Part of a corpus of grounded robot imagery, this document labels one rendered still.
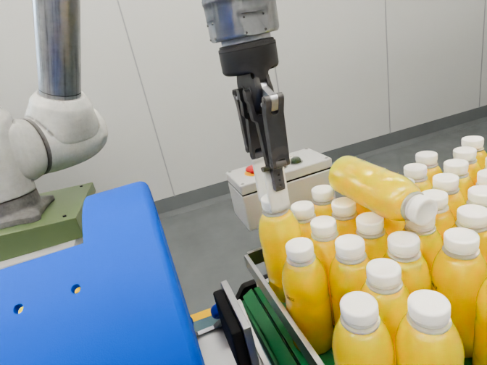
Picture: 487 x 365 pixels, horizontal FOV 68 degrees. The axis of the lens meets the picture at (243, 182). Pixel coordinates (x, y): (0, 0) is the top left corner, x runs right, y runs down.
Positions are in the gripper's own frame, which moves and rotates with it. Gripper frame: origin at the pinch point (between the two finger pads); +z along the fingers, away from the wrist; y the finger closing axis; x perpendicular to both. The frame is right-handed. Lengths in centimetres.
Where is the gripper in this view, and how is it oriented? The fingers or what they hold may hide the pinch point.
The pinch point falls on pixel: (270, 184)
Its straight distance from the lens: 53.5
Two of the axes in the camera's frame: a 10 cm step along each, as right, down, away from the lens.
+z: 1.9, 9.1, 3.7
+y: 3.2, 3.0, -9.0
